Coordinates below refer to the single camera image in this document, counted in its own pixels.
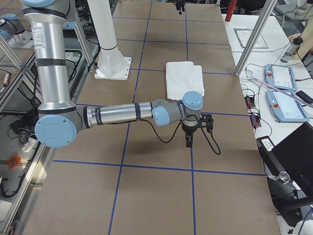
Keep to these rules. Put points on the white printed t-shirt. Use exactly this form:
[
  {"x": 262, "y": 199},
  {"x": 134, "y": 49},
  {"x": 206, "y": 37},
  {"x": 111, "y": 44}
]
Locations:
[{"x": 182, "y": 77}]

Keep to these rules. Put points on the black laptop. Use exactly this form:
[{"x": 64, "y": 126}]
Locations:
[{"x": 293, "y": 155}]

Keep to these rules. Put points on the aluminium frame post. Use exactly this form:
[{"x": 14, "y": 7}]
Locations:
[{"x": 261, "y": 22}]

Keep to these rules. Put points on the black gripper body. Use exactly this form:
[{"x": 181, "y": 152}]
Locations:
[
  {"x": 180, "y": 4},
  {"x": 188, "y": 130}
]

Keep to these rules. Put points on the white power strip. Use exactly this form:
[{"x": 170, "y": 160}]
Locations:
[{"x": 29, "y": 145}]

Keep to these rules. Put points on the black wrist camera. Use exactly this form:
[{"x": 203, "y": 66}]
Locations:
[{"x": 206, "y": 121}]

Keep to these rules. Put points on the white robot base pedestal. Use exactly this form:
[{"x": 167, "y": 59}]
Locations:
[{"x": 111, "y": 63}]

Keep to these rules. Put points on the upper blue teach pendant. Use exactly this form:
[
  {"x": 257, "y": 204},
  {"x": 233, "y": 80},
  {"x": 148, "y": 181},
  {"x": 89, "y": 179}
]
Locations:
[{"x": 281, "y": 77}]

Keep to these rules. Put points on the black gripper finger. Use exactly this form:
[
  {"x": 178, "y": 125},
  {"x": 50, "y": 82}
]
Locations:
[
  {"x": 189, "y": 141},
  {"x": 180, "y": 9}
]

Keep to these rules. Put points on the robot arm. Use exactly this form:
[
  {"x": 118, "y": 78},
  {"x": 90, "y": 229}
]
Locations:
[{"x": 109, "y": 94}]

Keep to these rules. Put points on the orange connector block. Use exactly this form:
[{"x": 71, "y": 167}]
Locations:
[
  {"x": 255, "y": 121},
  {"x": 249, "y": 102}
]

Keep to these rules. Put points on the lower blue teach pendant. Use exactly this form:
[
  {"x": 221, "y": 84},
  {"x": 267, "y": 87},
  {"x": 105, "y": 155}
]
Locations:
[{"x": 285, "y": 108}]

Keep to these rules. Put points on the orange floor device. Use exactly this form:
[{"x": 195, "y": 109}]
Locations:
[{"x": 13, "y": 161}]

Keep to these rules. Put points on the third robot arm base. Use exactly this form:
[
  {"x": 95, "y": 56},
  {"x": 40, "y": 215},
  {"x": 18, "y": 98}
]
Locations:
[{"x": 12, "y": 30}]

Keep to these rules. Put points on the clear water bottle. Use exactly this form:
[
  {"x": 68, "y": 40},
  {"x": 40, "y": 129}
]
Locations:
[{"x": 292, "y": 49}]

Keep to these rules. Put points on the black smartphone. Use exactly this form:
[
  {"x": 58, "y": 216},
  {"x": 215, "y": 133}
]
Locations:
[{"x": 304, "y": 97}]

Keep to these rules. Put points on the red bottle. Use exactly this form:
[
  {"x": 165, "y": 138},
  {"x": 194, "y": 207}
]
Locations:
[{"x": 230, "y": 10}]

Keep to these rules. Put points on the blue teach pendant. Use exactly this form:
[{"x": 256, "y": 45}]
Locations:
[
  {"x": 281, "y": 77},
  {"x": 285, "y": 108}
]

